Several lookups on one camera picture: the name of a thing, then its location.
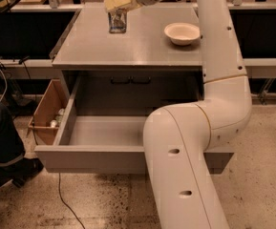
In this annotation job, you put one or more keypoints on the redbull can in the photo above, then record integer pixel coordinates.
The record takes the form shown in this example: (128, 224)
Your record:
(117, 21)

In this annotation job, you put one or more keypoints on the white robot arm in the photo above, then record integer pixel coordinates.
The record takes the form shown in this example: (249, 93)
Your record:
(184, 192)

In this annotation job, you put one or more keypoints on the white paper bowl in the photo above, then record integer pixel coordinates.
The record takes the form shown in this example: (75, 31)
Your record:
(182, 34)

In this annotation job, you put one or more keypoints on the grey metal cabinet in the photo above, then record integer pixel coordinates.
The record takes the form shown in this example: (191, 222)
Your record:
(144, 46)

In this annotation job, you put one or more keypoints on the brown cardboard box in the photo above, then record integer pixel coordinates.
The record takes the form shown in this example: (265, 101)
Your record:
(47, 110)

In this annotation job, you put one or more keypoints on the person leg dark trousers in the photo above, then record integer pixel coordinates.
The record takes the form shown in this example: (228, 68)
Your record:
(11, 146)

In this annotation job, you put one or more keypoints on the black shoe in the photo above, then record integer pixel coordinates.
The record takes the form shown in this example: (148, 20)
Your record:
(20, 170)

